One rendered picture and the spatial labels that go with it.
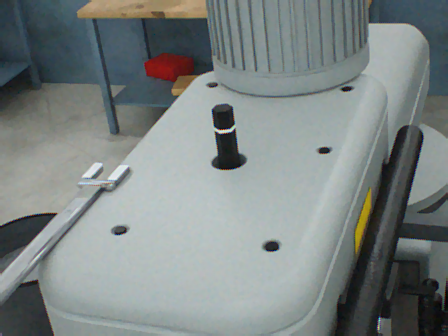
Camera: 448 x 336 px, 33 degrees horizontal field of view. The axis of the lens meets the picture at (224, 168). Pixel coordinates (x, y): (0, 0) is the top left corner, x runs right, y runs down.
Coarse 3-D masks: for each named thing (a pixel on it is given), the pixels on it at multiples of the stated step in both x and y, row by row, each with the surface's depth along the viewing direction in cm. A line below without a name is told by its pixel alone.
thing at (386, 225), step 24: (408, 144) 94; (384, 168) 91; (408, 168) 89; (384, 192) 85; (408, 192) 87; (384, 216) 81; (384, 240) 77; (360, 264) 75; (384, 264) 75; (360, 288) 71; (384, 288) 73; (360, 312) 68
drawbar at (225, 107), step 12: (216, 108) 75; (228, 108) 75; (216, 120) 75; (228, 120) 75; (216, 132) 76; (228, 132) 76; (216, 144) 77; (228, 144) 76; (228, 156) 77; (228, 168) 78
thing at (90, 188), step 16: (96, 176) 78; (112, 176) 77; (80, 192) 75; (96, 192) 75; (64, 208) 73; (80, 208) 72; (48, 224) 70; (64, 224) 70; (48, 240) 68; (32, 256) 66; (16, 272) 64; (0, 288) 63; (0, 304) 62
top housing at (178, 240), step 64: (192, 128) 86; (256, 128) 84; (320, 128) 82; (384, 128) 91; (128, 192) 75; (192, 192) 74; (256, 192) 72; (320, 192) 71; (64, 256) 67; (128, 256) 66; (192, 256) 65; (256, 256) 63; (320, 256) 64; (64, 320) 66; (128, 320) 63; (192, 320) 60; (256, 320) 59; (320, 320) 64
